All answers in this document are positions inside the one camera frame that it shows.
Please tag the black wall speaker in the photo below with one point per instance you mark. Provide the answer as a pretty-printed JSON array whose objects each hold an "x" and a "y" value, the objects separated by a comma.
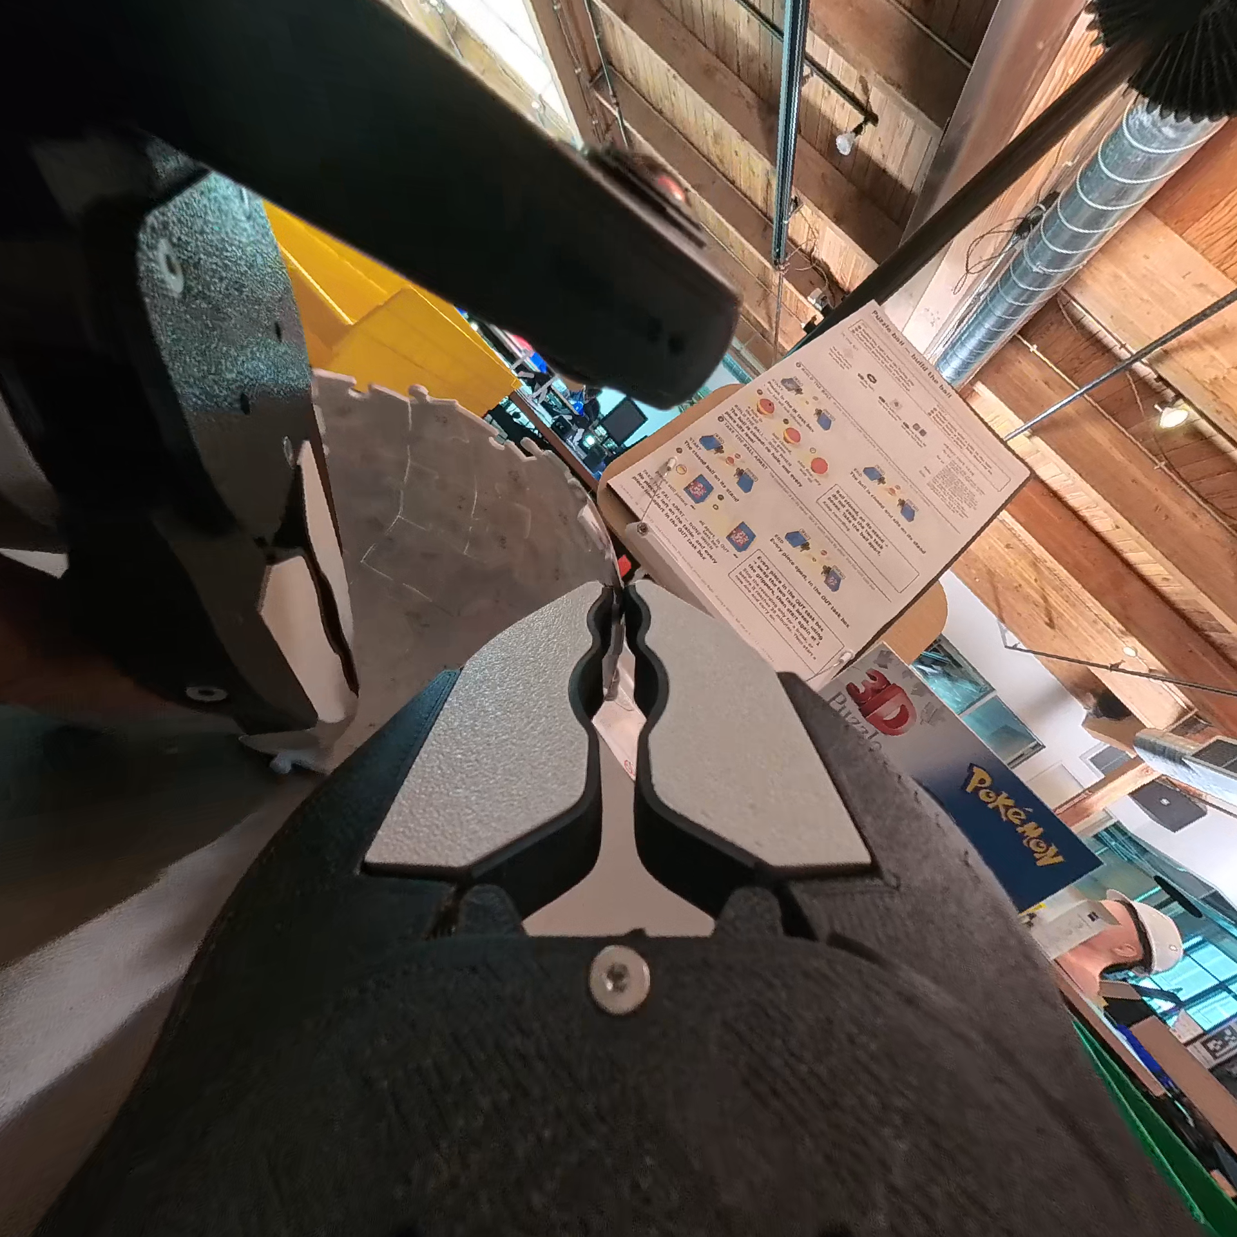
[{"x": 1168, "y": 805}]

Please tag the black computer monitor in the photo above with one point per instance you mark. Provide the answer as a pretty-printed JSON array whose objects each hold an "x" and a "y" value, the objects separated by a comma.
[{"x": 623, "y": 419}]

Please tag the black pleated shade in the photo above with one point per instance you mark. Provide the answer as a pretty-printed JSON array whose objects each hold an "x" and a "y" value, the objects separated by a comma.
[{"x": 1179, "y": 49}]

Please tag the black track light bar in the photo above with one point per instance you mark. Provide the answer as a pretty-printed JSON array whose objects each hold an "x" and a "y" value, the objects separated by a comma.
[{"x": 831, "y": 78}]

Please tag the thin black ceiling rod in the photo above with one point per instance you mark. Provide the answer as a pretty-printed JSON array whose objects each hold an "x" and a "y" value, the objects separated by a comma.
[
  {"x": 1122, "y": 365},
  {"x": 1140, "y": 675}
]

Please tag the teal hanging rail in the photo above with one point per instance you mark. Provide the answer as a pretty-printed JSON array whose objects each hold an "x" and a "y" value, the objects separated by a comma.
[{"x": 791, "y": 117}]

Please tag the grey metal beam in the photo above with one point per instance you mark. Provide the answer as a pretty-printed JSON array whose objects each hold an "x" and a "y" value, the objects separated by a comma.
[{"x": 995, "y": 87}]

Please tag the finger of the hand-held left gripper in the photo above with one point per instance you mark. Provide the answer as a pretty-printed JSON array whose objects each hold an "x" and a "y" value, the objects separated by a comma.
[
  {"x": 319, "y": 513},
  {"x": 295, "y": 638}
]

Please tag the blue puzzle box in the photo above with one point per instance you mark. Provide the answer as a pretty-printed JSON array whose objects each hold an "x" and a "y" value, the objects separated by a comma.
[{"x": 995, "y": 802}]

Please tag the black slanted pole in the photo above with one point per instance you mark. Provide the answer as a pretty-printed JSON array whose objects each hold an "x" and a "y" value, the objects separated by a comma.
[{"x": 977, "y": 183}]

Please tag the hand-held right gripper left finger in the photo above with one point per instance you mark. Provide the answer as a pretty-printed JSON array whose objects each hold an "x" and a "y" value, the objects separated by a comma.
[{"x": 492, "y": 754}]

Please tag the mannequin with white helmet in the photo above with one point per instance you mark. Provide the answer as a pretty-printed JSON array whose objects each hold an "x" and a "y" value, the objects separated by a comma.
[{"x": 1150, "y": 932}]

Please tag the white spot bulb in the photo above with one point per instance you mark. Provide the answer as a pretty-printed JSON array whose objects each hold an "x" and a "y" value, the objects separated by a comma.
[{"x": 846, "y": 143}]

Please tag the yellow plastic bin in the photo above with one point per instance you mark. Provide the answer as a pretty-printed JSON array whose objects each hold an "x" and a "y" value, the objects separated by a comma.
[{"x": 406, "y": 328}]

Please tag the grey partial puzzle ball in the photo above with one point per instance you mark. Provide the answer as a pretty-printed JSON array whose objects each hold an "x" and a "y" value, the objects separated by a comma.
[{"x": 454, "y": 513}]

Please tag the printed tag sign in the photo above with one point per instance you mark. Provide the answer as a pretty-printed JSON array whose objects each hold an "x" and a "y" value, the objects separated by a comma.
[{"x": 1220, "y": 1045}]

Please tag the green plastic bin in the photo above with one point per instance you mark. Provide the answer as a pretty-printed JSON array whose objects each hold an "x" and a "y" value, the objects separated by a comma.
[{"x": 1170, "y": 1140}]

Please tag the silver spiral air duct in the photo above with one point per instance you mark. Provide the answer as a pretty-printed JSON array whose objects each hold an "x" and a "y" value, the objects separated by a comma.
[{"x": 1072, "y": 222}]

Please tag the white instruction sheet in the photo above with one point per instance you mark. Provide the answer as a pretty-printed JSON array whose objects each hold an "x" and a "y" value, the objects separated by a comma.
[{"x": 840, "y": 465}]

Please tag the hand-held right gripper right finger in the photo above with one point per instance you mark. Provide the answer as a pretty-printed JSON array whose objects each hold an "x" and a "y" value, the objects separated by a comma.
[{"x": 754, "y": 754}]

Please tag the hanging ceiling lamp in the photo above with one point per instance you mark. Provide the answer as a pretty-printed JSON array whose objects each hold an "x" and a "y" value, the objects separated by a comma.
[{"x": 1174, "y": 415}]

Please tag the rectangular vent duct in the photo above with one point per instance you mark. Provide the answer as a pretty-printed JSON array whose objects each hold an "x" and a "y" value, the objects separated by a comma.
[{"x": 1188, "y": 756}]

